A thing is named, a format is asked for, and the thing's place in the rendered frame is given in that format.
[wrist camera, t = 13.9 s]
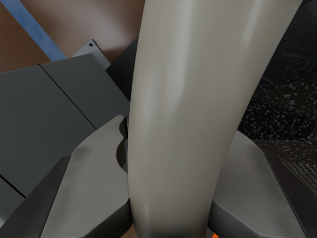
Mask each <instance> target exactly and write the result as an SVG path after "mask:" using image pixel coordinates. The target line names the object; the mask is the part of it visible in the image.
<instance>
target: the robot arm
mask: <svg viewBox="0 0 317 238"><path fill-rule="evenodd" d="M126 139H128V129H127V120H126V116H122V115H118V116H116V117H114V118H113V119H112V120H111V121H109V122H108V123H106V124H105V125H103V126H102V127H100V128H99V129H98V130H96V131H95V132H93V133H92V134H91V135H90V136H88V137H87V138H86V139H85V140H84V141H83V142H81V143H80V144H79V145H78V146H77V147H76V148H75V150H74V151H73V152H72V153H71V154H70V155H69V156H64V157H62V158H61V159H60V160H59V161H58V162H57V163H56V165H55V166H54V167H53V168H52V169H51V170H50V171H49V172H48V174H47V175H46V176H45V177H44V178H43V179H42V180H41V181H40V182H39V184H38V185H37V186H36V187H35V188H34V189H33V190H32V191H31V193H30V194H29V195H28V196H27V197H26V198H25V199H24V200H23V201H22V203H21V204H20V205H19V206H18V207H17V208H16V209H15V210H14V211H13V213H12V214H11V215H10V216H9V217H8V219H7V220H6V221H5V223H4V224H3V225H2V227H1V228H0V238H121V237H122V236H123V235H124V234H125V233H126V232H127V231H128V230H129V229H130V228H131V226H132V224H133V220H132V214H131V208H130V199H129V189H128V174H127V173H126V172H125V171H124V170H123V169H122V168H123V166H124V164H125V163H126V154H125V144H124V142H125V141H126ZM208 227H209V229H211V230H212V231H213V232H214V233H215V234H217V235H218V236H219V237H220V238H317V196H316V195H314V194H313V193H312V192H311V191H310V190H309V189H308V188H307V187H306V186H305V185H304V184H303V183H302V182H301V181H300V180H299V179H298V178H297V177H296V176H295V175H294V174H293V173H291V172H290V171H289V170H288V169H287V168H286V167H285V166H284V165H283V164H282V163H281V162H280V161H279V160H278V159H277V158H276V157H275V156H274V155H272V154H265V153H264V152H263V151H262V150H261V149H260V148H259V147H258V146H257V145H256V144H255V143H254V142H253V141H251V140H250V139H249V138H248V137H247V136H245V135H244V134H243V133H241V132H240V131H238V130H237V131H236V133H235V136H234V138H233V141H232V143H231V146H230V148H229V151H228V153H227V156H226V159H225V162H224V165H223V167H222V170H221V173H220V176H219V179H218V182H217V186H216V190H215V193H214V196H213V200H212V204H211V209H210V213H209V220H208Z"/></svg>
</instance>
